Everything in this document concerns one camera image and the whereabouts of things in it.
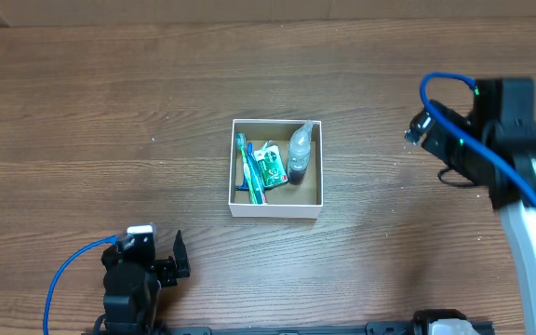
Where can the green soap packet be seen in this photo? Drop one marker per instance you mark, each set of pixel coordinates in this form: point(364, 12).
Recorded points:
point(271, 167)

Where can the blue disposable razor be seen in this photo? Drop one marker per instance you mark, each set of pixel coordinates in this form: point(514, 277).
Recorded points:
point(251, 163)

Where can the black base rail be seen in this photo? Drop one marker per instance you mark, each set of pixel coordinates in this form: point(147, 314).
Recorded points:
point(371, 328)

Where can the teal toothpaste tube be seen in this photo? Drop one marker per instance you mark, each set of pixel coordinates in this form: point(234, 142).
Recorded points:
point(256, 185)

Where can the green white toothbrush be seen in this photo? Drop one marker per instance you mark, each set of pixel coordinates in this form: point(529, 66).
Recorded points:
point(241, 143)

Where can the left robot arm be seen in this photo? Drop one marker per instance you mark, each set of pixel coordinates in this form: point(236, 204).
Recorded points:
point(133, 281)

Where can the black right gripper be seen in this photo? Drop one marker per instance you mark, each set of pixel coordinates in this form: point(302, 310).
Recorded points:
point(435, 140)

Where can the white cardboard box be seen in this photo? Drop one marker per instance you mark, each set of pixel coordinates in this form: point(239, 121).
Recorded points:
point(303, 201)

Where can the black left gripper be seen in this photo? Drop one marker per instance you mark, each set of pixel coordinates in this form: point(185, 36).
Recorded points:
point(167, 270)

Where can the clear bottle dark liquid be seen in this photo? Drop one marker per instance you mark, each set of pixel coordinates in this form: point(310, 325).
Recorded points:
point(299, 153)

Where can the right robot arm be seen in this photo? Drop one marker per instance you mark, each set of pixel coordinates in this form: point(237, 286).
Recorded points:
point(516, 206)

